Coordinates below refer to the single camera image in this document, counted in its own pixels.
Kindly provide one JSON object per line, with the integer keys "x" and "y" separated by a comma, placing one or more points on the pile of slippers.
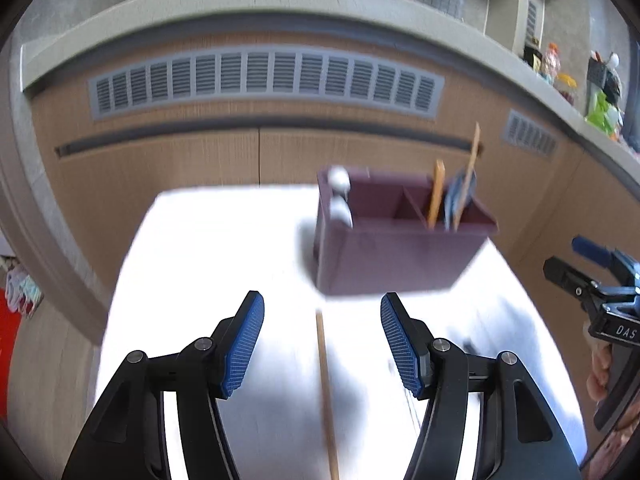
{"x": 20, "y": 287}

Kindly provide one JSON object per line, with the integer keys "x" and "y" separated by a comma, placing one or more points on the white plastic spoon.
{"x": 341, "y": 211}

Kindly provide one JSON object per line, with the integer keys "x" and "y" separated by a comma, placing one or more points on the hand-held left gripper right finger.
{"x": 400, "y": 345}

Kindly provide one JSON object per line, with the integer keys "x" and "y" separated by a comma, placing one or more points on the dark seasoning packet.
{"x": 532, "y": 57}

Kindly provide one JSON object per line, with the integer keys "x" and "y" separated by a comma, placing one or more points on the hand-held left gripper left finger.
{"x": 245, "y": 345}

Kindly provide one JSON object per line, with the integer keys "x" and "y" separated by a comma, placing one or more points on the long grey vent grille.
{"x": 265, "y": 77}

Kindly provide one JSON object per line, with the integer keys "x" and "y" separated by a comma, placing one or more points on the yellow-lidded jar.
{"x": 566, "y": 89}

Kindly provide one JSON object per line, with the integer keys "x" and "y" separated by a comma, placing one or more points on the wooden chopstick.
{"x": 327, "y": 400}
{"x": 471, "y": 160}

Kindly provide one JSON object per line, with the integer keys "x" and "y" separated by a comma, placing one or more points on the wooden spoon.
{"x": 436, "y": 190}

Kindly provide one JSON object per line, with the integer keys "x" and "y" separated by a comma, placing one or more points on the short grey vent grille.
{"x": 531, "y": 134}

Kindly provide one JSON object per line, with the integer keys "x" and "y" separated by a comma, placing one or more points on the grey silicone spoon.
{"x": 456, "y": 195}

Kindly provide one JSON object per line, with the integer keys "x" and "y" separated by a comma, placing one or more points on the clear plastic bottle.
{"x": 551, "y": 62}

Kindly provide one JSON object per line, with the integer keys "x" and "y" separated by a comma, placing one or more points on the green plastic bag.
{"x": 602, "y": 115}

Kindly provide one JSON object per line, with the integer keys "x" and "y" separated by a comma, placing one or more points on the white textured towel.
{"x": 200, "y": 270}

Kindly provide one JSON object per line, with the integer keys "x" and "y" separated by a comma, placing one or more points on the person's right hand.
{"x": 597, "y": 370}

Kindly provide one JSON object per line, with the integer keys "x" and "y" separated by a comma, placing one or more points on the maroon plastic utensil holder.
{"x": 395, "y": 260}

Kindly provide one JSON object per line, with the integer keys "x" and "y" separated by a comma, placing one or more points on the red floor mat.
{"x": 7, "y": 350}

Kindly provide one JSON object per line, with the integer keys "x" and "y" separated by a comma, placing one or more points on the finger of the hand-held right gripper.
{"x": 567, "y": 275}
{"x": 592, "y": 250}

